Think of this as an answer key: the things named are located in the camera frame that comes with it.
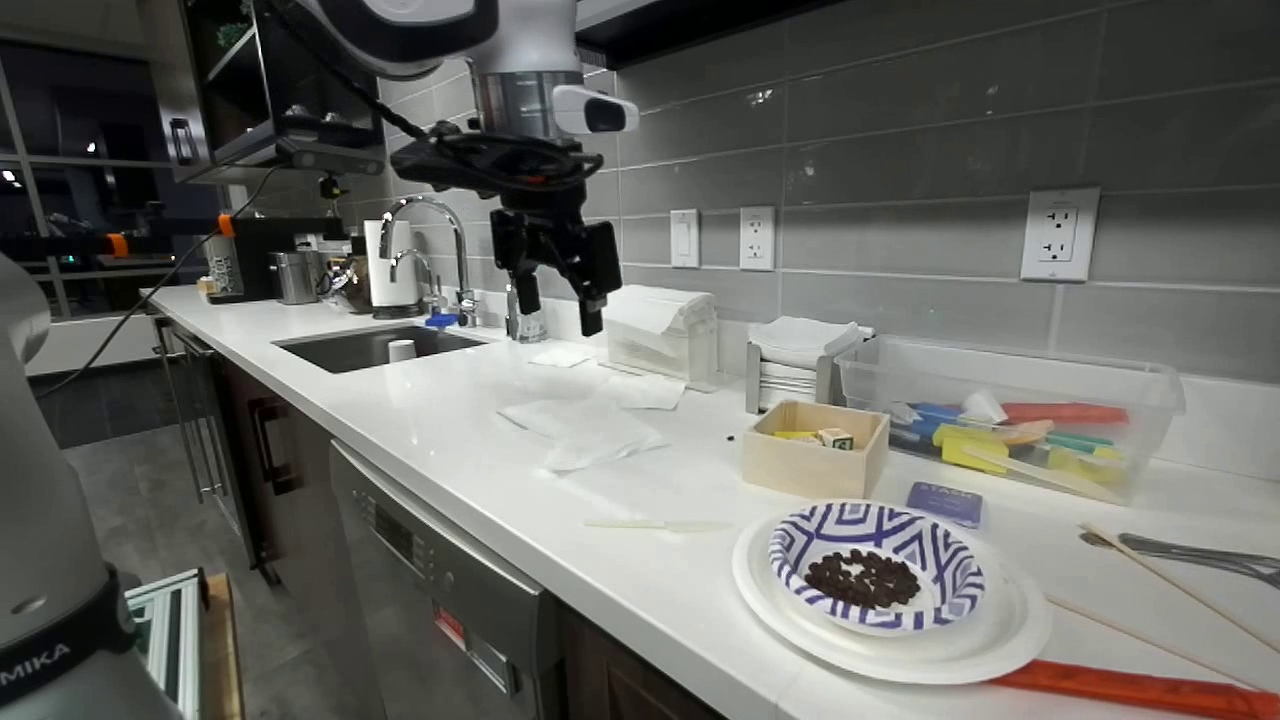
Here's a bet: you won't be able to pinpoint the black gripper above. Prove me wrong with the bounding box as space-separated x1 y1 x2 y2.
489 173 630 341

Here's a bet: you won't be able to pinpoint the small wooden box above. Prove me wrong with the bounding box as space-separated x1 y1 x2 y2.
735 394 893 502

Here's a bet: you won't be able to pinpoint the grey second robot base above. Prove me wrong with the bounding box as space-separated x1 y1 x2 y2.
0 252 180 720

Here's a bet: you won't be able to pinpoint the colourful packets in box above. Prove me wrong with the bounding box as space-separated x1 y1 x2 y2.
764 425 865 456

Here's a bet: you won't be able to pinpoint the white paper napkin sheet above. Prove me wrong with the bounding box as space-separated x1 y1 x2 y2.
529 337 691 416

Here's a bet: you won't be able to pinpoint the clear acrylic napkin dispenser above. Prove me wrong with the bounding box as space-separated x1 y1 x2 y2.
604 279 724 393

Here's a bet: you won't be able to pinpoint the chrome kitchen faucet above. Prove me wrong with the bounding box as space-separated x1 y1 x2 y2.
378 197 477 327

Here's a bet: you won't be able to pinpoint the clear plastic bag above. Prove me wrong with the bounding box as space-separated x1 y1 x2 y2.
495 394 669 480

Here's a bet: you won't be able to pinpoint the white countertop appliance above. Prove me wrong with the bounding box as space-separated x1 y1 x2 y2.
362 215 419 319

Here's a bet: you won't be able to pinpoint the steel kitchen sink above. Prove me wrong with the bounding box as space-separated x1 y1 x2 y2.
273 319 489 380

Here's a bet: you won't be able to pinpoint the grey napkin holder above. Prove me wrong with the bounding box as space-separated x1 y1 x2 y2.
739 313 879 416

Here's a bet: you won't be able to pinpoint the steel pot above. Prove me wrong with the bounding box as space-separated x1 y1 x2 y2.
273 244 336 306

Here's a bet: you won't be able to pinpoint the black coffee machine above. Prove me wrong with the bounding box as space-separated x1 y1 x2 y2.
229 212 352 304

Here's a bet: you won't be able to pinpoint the stainless steel dishwasher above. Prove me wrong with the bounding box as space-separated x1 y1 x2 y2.
324 435 551 720

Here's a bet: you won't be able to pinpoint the dark coffee beans pile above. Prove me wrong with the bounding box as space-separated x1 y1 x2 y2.
802 543 926 616

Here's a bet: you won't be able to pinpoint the small blue card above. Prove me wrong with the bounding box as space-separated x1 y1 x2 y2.
906 477 988 532

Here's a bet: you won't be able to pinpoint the blue patterned paper bowl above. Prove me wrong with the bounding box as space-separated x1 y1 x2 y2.
764 498 992 636

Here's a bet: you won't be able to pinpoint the yellow sponge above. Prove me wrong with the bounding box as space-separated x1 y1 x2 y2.
934 420 1017 477

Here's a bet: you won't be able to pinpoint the white round plate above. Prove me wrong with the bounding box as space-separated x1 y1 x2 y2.
729 512 1055 689

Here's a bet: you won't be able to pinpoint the clear plastic storage container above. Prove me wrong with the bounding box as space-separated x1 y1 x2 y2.
835 332 1189 506

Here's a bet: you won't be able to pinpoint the white double power outlet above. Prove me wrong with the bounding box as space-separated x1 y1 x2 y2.
1017 184 1106 285

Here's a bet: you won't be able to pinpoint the red item in container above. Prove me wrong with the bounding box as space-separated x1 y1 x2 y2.
1001 401 1137 433

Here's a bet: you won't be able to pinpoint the wooden skewer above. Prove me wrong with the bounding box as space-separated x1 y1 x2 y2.
1078 525 1280 659
1041 587 1254 689

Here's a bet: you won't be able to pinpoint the metal fork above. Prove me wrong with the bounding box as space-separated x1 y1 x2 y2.
1115 528 1280 591

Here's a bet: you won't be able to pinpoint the orange red flat tool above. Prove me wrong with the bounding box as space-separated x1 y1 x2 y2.
988 657 1280 720

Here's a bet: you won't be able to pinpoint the white wall paper sign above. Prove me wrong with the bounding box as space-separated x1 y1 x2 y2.
665 204 706 271

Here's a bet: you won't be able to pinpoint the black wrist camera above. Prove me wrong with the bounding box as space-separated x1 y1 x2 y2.
387 121 609 197

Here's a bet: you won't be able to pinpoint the white narrow wall outlet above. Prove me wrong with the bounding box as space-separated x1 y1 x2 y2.
735 204 781 276

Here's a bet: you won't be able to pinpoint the dark wall shelf unit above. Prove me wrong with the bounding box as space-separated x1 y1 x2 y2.
177 0 391 175

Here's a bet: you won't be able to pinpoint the wooden crate with frame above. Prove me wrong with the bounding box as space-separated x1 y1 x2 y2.
121 567 251 720

